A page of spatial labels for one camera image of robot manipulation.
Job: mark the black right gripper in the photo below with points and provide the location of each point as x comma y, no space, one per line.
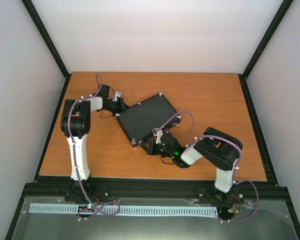
151,151

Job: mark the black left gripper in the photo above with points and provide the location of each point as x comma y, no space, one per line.
122,106

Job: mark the black poker set case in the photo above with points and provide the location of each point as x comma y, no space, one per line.
138,121

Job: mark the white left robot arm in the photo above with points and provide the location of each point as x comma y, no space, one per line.
76,124

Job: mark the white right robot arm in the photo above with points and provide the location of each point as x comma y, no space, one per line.
219,148

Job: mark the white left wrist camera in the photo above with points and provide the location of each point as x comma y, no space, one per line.
116,96

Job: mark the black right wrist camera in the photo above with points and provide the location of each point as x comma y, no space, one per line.
164,138

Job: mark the black aluminium frame rail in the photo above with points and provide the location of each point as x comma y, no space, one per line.
107,189

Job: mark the light blue slotted cable duct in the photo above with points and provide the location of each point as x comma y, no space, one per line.
125,210

